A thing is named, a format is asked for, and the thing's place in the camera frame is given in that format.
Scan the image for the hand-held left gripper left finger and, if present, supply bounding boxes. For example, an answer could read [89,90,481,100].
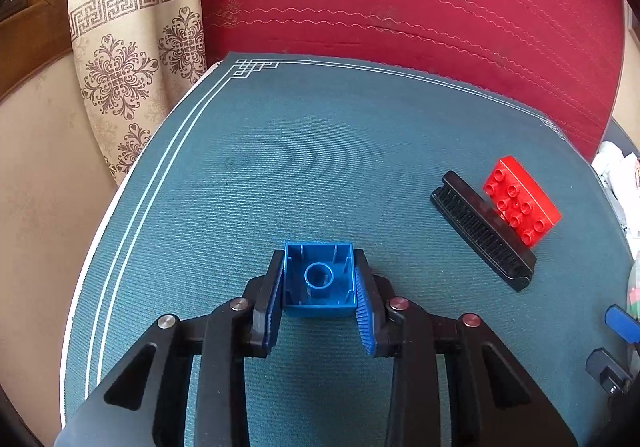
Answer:
[54,249,284,447]

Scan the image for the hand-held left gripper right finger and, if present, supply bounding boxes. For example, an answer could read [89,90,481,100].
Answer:
[352,249,578,447]

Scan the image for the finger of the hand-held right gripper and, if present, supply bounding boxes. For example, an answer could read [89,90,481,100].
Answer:
[585,348,632,395]

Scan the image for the blue key fob with ring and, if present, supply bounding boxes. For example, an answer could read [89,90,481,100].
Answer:
[604,306,640,344]

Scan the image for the blue toy brick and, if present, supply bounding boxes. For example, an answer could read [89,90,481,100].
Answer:
[283,242,357,319]

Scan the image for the green desktop mat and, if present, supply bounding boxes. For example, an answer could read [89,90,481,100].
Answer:
[60,52,637,447]

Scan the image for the clear plastic container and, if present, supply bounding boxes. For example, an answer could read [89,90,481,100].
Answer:
[624,262,640,323]

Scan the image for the black comb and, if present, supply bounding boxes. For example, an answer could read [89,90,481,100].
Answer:
[430,170,537,293]

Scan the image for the red toy brick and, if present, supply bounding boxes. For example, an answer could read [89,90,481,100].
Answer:
[482,156,562,248]

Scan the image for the white cloth pile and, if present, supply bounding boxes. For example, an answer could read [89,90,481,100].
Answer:
[594,141,640,233]

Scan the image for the beige patterned curtain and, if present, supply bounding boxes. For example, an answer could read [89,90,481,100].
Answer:
[67,0,208,188]

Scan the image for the red quilted blanket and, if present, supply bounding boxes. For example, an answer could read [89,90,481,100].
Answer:
[200,0,627,163]

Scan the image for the brown wooden furniture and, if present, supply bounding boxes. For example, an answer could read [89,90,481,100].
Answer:
[0,0,76,100]

